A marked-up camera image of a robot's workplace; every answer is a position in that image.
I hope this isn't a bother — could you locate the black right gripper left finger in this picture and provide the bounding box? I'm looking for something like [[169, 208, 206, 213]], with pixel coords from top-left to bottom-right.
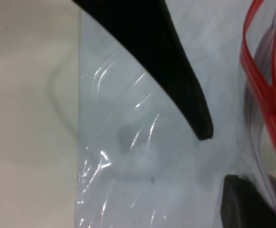
[[219, 174, 276, 228]]

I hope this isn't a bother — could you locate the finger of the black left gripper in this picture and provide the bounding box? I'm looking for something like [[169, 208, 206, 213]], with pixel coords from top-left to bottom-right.
[[73, 0, 215, 142]]

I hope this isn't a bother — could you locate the transparent red-zipper document bag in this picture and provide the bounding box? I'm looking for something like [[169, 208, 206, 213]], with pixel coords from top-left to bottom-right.
[[75, 0, 276, 228]]

